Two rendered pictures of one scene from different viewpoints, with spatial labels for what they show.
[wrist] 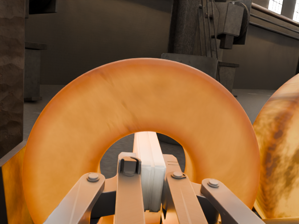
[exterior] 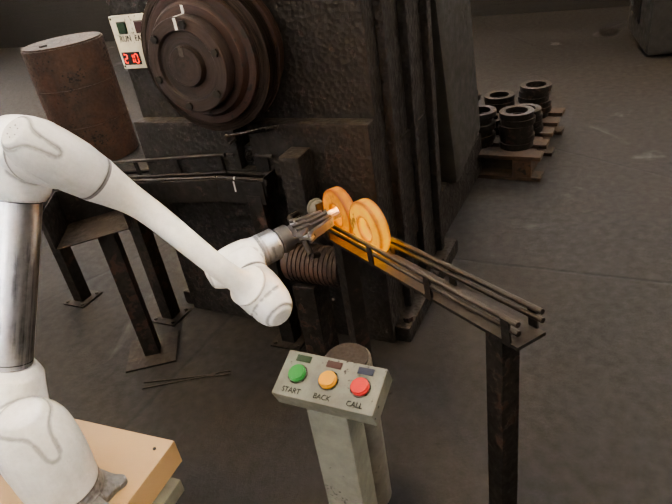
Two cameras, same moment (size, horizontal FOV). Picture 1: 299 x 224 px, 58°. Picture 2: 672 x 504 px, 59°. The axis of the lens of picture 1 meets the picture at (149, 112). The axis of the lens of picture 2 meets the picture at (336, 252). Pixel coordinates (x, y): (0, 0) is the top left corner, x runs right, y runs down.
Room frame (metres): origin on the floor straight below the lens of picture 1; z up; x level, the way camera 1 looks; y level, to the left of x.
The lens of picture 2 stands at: (-0.34, -1.43, 1.48)
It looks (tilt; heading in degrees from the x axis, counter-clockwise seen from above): 30 degrees down; 71
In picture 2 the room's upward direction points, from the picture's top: 10 degrees counter-clockwise
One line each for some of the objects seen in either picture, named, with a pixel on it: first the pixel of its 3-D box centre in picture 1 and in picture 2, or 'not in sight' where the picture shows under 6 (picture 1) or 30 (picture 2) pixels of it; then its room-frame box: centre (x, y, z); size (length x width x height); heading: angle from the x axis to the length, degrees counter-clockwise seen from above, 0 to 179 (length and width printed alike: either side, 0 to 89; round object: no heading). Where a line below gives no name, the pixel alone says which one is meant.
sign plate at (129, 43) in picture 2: not in sight; (145, 41); (-0.13, 0.82, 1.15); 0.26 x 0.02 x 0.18; 131
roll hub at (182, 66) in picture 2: not in sight; (190, 64); (-0.06, 0.43, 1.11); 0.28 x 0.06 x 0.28; 131
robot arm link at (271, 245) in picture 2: not in sight; (268, 246); (-0.05, -0.03, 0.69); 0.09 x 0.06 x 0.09; 96
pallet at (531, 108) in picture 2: not in sight; (453, 115); (1.62, 1.64, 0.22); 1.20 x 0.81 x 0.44; 129
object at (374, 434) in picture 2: not in sight; (359, 431); (0.00, -0.36, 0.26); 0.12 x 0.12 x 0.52
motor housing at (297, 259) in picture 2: not in sight; (326, 313); (0.13, 0.16, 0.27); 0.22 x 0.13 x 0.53; 131
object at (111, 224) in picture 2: not in sight; (119, 280); (-0.49, 0.70, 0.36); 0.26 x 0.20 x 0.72; 166
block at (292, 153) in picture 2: not in sight; (301, 184); (0.18, 0.33, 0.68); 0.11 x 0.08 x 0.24; 41
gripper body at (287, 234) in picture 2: not in sight; (292, 235); (0.02, -0.02, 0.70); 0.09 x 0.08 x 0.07; 6
